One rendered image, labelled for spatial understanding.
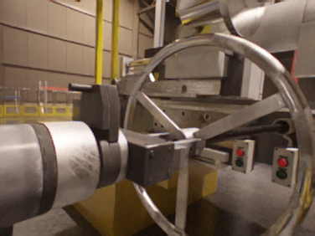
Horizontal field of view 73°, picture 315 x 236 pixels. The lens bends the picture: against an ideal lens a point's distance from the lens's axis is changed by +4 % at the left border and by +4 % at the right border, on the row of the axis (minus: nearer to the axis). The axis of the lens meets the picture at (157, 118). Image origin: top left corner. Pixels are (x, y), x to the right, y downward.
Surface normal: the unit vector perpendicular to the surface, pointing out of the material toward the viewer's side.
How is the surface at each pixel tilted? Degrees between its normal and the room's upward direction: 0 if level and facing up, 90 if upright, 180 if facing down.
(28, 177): 80
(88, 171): 90
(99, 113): 90
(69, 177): 89
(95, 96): 90
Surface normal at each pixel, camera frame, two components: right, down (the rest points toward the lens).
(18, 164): 0.66, -0.32
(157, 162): 0.70, 0.11
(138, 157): -0.71, 0.02
